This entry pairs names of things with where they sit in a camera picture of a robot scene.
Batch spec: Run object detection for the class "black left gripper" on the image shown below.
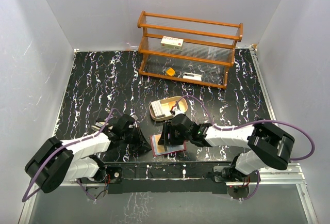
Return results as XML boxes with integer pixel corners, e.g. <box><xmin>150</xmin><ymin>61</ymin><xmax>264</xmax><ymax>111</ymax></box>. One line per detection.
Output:
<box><xmin>121</xmin><ymin>125</ymin><xmax>151</xmax><ymax>151</ymax></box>

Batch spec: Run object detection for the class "gold credit card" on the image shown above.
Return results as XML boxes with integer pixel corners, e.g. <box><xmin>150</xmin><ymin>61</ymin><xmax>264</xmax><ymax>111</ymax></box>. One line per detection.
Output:
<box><xmin>154</xmin><ymin>145</ymin><xmax>168</xmax><ymax>156</ymax></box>

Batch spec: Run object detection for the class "red card holder wallet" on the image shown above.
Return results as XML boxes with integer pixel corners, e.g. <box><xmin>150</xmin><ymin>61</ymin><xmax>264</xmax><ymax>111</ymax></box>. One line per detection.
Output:
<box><xmin>150</xmin><ymin>134</ymin><xmax>186</xmax><ymax>156</ymax></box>

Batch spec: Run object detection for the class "beige oval card tray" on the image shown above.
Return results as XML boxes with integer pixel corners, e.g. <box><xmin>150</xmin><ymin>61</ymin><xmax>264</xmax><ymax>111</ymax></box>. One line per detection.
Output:
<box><xmin>149</xmin><ymin>96</ymin><xmax>181</xmax><ymax>122</ymax></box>

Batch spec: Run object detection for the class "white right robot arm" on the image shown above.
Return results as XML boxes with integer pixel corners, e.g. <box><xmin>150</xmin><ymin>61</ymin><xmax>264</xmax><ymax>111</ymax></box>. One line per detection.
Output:
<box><xmin>157</xmin><ymin>114</ymin><xmax>295</xmax><ymax>181</ymax></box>

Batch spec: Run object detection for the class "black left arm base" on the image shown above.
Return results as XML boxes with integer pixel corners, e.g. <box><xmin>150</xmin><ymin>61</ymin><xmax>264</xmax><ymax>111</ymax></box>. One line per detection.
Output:
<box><xmin>75</xmin><ymin>155</ymin><xmax>121</xmax><ymax>204</ymax></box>

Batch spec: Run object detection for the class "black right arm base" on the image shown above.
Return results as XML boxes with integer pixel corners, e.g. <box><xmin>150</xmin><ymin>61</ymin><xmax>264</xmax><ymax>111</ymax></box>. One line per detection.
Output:
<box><xmin>206</xmin><ymin>154</ymin><xmax>260</xmax><ymax>203</ymax></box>

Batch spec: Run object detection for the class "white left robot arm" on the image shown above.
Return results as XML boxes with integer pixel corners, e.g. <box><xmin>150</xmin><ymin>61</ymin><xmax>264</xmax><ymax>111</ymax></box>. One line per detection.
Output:
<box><xmin>24</xmin><ymin>114</ymin><xmax>152</xmax><ymax>193</ymax></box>

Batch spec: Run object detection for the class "white stapler on shelf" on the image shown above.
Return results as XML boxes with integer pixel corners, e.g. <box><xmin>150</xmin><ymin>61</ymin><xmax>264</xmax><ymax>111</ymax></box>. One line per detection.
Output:
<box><xmin>183</xmin><ymin>72</ymin><xmax>202</xmax><ymax>82</ymax></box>

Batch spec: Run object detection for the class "orange yellow small block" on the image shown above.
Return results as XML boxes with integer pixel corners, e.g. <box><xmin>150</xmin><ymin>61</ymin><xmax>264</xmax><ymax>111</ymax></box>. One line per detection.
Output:
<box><xmin>165</xmin><ymin>67</ymin><xmax>176</xmax><ymax>77</ymax></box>

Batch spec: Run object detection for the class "orange wooden shelf rack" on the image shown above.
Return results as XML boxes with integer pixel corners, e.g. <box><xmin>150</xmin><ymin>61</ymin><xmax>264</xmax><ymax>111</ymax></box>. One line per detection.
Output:
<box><xmin>137</xmin><ymin>11</ymin><xmax>243</xmax><ymax>89</ymax></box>

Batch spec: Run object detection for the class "white red medicine box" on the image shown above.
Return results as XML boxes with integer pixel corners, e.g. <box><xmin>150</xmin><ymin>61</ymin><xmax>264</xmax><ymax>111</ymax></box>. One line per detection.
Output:
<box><xmin>160</xmin><ymin>36</ymin><xmax>184</xmax><ymax>51</ymax></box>

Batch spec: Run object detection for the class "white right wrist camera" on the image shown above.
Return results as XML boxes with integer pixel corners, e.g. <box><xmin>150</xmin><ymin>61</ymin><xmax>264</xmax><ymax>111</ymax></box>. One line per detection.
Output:
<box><xmin>170</xmin><ymin>106</ymin><xmax>184</xmax><ymax>117</ymax></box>

